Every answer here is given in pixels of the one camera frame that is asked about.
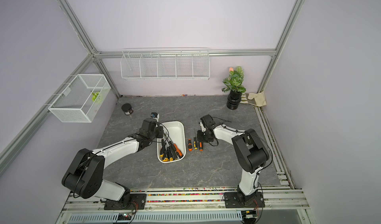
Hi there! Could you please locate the small orange black screwdriver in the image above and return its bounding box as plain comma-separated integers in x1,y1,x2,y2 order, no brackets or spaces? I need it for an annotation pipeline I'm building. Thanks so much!
197,130,203,151

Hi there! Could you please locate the yellow black screwdriver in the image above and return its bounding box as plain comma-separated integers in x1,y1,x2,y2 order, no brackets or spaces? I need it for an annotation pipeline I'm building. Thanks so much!
193,129,198,150

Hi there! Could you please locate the white storage box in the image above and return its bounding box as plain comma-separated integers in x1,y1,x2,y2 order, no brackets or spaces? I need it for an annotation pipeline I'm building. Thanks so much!
156,121,188,164

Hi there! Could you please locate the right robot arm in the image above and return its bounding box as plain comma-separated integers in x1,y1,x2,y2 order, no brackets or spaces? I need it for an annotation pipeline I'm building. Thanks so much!
197,115,272,202

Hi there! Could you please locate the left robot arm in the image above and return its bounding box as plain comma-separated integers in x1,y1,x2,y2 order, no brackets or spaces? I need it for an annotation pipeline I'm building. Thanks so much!
62,118,164,202

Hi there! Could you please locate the black jar with label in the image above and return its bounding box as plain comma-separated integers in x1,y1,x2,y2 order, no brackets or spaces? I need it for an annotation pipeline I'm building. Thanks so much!
121,103,134,116

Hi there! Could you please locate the potted green plant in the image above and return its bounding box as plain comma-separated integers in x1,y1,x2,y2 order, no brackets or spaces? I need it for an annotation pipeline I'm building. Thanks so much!
222,66,246,110

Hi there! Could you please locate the beige cloth bag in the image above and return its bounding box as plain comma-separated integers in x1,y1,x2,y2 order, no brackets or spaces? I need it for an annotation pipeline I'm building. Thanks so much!
240,92,267,107

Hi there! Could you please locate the green object in basket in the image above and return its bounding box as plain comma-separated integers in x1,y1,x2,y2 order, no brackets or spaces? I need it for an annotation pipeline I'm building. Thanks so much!
92,92,102,103

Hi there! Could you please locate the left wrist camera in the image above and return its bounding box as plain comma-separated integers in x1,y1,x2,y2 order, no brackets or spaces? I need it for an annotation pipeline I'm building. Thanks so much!
150,112,159,121

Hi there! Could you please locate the yellow handled screwdriver in box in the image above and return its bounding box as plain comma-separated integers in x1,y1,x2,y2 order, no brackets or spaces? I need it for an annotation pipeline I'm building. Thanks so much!
160,144,169,162

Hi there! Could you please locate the white wire wall shelf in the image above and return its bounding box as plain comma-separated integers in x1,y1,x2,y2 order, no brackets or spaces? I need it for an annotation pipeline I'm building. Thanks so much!
120,48,210,80

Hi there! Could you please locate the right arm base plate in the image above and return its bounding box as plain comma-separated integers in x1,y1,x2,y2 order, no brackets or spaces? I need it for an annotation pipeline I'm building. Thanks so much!
222,191,266,209

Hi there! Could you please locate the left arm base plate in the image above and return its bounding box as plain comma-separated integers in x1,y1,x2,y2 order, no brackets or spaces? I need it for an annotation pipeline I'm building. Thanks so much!
104,193,147,210

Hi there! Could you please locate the white mesh wall basket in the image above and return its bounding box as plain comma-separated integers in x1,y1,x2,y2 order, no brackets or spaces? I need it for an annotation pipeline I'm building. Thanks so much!
48,74,111,123

